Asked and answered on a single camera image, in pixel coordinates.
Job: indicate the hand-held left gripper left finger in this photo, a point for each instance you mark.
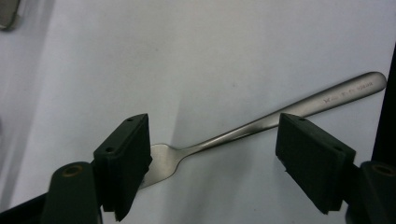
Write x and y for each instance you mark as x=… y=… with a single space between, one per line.
x=124 y=161

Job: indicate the transparent grey plastic bin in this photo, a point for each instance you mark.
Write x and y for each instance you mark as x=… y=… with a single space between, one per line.
x=7 y=14

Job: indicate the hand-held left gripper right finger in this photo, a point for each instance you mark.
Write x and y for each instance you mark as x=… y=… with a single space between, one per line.
x=314 y=158

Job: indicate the white table cover sheet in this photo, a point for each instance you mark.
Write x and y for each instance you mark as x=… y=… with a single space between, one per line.
x=218 y=46

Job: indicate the metal fork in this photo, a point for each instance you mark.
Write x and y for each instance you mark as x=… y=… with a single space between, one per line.
x=327 y=101

